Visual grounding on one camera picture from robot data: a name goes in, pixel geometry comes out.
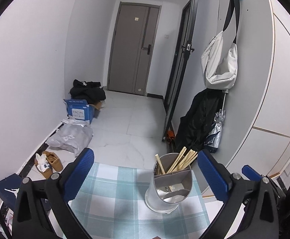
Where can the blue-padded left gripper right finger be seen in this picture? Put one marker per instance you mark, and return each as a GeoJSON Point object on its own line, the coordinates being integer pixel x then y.
{"type": "Point", "coordinates": [260, 219]}

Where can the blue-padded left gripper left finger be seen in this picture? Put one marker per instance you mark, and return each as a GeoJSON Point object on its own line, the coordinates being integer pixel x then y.
{"type": "Point", "coordinates": [30, 218]}

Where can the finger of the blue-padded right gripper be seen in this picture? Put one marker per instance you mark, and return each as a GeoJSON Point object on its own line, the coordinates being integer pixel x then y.
{"type": "Point", "coordinates": [250, 173]}

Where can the wooden chopstick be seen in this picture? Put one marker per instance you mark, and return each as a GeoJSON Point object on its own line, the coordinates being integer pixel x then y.
{"type": "Point", "coordinates": [180, 162]}
{"type": "Point", "coordinates": [177, 160]}
{"type": "Point", "coordinates": [186, 158]}
{"type": "Point", "coordinates": [160, 164]}
{"type": "Point", "coordinates": [190, 161]}

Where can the white shoulder bag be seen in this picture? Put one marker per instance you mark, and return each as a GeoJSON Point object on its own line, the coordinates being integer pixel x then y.
{"type": "Point", "coordinates": [220, 72]}

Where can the brown shoe with sock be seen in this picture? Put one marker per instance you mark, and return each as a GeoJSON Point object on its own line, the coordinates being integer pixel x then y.
{"type": "Point", "coordinates": [42, 165]}

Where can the silver folded umbrella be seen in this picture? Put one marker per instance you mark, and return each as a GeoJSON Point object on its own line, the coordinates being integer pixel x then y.
{"type": "Point", "coordinates": [214, 137]}

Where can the navy Jordan shoe box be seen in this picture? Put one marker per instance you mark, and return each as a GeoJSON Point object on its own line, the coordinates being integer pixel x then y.
{"type": "Point", "coordinates": [9, 188]}

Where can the grey plastic bag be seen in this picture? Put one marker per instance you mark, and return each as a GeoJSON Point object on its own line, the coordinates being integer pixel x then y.
{"type": "Point", "coordinates": [73, 136]}

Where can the teal plaid tablecloth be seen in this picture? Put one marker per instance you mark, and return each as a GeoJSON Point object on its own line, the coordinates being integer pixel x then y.
{"type": "Point", "coordinates": [110, 204]}

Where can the black hanging jacket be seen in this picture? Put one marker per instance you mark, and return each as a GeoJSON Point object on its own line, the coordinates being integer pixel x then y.
{"type": "Point", "coordinates": [197, 123]}

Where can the silver metal utensil holder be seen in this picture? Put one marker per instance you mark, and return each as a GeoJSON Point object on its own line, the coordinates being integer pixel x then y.
{"type": "Point", "coordinates": [166, 192]}

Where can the blue cardboard box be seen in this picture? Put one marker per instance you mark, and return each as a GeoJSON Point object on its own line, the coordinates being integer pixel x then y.
{"type": "Point", "coordinates": [80, 110]}

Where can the black clothes pile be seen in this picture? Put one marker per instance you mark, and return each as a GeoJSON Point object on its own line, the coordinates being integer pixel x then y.
{"type": "Point", "coordinates": [90, 91]}

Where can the black framed glass door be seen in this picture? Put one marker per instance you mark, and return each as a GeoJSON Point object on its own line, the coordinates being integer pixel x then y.
{"type": "Point", "coordinates": [183, 49]}

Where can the grey entrance door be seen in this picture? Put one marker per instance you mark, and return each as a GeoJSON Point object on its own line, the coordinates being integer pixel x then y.
{"type": "Point", "coordinates": [132, 47]}

